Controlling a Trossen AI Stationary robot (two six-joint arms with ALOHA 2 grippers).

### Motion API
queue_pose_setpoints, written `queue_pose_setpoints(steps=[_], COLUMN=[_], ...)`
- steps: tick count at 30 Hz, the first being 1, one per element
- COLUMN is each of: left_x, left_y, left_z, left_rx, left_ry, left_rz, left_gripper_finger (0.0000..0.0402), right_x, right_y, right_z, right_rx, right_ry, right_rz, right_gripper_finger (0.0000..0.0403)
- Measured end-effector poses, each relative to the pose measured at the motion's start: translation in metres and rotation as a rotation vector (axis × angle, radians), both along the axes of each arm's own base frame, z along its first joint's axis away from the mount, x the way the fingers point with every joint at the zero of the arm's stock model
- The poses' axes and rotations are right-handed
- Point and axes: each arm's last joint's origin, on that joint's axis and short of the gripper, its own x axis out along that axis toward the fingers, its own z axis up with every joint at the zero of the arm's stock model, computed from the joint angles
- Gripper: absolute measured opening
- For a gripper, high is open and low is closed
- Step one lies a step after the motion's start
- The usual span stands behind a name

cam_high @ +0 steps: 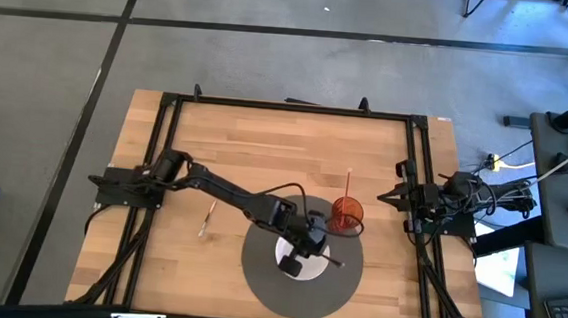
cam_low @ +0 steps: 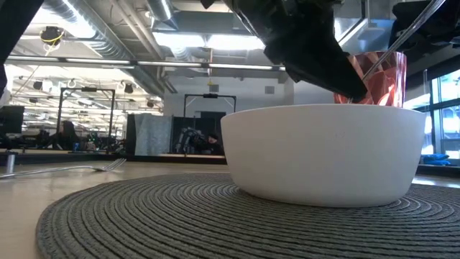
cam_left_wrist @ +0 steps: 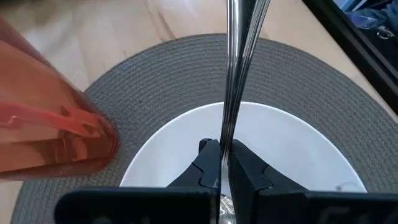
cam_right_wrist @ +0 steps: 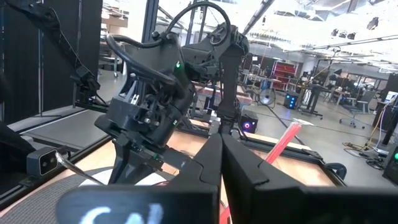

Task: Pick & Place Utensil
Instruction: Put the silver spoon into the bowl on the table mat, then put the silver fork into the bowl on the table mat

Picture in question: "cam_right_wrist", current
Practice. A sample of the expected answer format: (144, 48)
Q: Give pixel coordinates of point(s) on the computer tower with blue lights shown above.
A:
(290, 101)

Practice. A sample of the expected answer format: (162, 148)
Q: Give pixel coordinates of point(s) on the black standing desk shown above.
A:
(312, 99)

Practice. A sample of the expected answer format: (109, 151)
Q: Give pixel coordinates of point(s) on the black table edge frame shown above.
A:
(311, 154)

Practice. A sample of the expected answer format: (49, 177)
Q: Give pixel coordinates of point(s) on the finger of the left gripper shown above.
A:
(122, 165)
(149, 163)

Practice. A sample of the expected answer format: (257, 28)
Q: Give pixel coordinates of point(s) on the wooden workbench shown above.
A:
(242, 99)

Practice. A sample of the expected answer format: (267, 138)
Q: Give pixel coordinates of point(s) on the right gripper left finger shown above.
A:
(192, 199)

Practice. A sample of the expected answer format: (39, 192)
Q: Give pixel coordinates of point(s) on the red plastic utensil container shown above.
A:
(283, 143)

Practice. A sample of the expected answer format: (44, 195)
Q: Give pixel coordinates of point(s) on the black curtain panel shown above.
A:
(21, 62)

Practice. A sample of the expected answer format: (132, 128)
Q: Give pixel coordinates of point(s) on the black device with green light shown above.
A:
(392, 168)

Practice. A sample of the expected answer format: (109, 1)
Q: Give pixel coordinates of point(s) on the round floor fan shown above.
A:
(267, 97)

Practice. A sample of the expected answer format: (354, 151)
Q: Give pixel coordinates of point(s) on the black table clamp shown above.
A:
(337, 170)

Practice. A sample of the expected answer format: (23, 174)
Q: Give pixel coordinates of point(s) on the red shelf rack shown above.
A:
(283, 76)

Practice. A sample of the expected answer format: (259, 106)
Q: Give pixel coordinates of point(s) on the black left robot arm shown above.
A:
(230, 77)

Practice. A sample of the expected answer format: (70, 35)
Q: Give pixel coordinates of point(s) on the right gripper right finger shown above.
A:
(264, 199)

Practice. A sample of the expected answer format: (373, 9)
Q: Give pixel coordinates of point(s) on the round gray placemat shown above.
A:
(28, 205)

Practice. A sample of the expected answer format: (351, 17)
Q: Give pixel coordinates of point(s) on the gray office chair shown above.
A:
(362, 104)

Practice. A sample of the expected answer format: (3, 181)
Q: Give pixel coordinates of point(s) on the white round plate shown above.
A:
(93, 180)

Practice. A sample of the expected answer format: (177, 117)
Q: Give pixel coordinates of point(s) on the gray table-level camera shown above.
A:
(42, 161)

